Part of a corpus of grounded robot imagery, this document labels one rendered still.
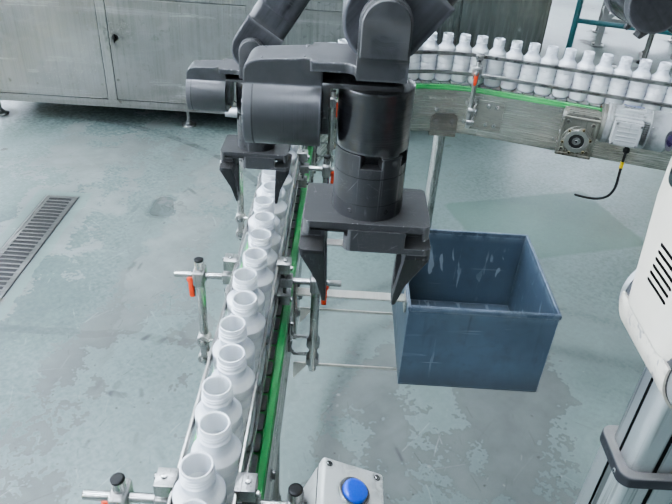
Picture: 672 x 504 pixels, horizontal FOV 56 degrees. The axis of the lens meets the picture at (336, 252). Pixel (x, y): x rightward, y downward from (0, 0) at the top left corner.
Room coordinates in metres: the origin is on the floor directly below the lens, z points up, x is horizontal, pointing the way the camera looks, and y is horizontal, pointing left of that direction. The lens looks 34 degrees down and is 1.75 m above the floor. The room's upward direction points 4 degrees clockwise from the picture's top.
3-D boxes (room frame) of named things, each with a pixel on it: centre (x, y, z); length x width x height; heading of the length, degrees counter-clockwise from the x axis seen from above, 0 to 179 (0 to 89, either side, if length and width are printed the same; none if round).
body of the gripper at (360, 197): (0.47, -0.02, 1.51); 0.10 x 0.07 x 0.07; 90
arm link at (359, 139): (0.46, -0.02, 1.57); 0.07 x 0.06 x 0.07; 91
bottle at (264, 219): (0.98, 0.13, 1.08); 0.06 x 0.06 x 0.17
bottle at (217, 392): (0.56, 0.14, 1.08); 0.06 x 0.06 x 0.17
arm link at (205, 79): (0.91, 0.17, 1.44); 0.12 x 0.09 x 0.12; 91
